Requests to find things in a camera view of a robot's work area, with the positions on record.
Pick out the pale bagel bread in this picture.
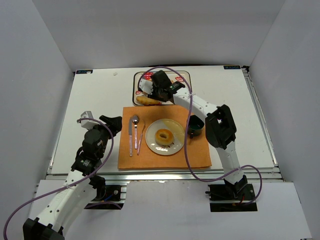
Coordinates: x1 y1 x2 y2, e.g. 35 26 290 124
154 128 174 146

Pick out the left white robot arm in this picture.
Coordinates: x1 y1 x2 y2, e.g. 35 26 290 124
22 112 122 240

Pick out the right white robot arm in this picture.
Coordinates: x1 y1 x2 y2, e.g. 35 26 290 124
150 70 248 198

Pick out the twisted bread stick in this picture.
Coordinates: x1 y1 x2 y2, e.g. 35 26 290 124
136 96 162 106

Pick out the strawberry pattern tray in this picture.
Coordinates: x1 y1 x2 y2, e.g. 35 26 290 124
132 69 192 106

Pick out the orange cloth placemat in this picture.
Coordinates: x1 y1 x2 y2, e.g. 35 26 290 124
118 104 212 170

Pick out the cream two-tone plate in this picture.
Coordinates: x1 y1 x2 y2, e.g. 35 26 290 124
145 118 185 156

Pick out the dark green mug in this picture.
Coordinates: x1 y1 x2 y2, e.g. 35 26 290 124
187 115 205 139

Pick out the left corner blue label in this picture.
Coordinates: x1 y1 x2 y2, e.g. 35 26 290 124
75 69 93 75

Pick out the corner blue label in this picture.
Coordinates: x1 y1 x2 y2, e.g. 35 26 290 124
75 69 93 75
223 65 241 70

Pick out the right corner blue label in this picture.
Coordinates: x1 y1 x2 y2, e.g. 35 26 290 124
223 65 241 70

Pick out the pink handled knife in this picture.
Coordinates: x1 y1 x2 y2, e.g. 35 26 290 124
128 117 133 157

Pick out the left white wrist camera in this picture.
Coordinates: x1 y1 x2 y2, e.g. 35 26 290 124
77 111 98 130

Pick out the pink handled spoon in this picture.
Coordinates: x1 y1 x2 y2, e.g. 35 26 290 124
132 114 140 150

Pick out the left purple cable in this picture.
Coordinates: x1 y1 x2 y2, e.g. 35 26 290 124
3 118 115 240

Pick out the purple cable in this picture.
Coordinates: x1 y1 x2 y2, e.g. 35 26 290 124
3 118 115 240
137 66 263 206

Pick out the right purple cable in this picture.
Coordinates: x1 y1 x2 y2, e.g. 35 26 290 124
137 66 263 206

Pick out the pink handled fork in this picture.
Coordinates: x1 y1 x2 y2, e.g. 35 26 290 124
137 119 146 156

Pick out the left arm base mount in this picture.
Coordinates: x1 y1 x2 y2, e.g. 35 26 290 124
85 184 127 210

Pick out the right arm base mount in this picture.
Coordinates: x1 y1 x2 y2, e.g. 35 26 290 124
205 184 258 213

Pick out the aluminium table frame rail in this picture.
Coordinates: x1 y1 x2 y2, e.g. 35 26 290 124
46 66 283 183

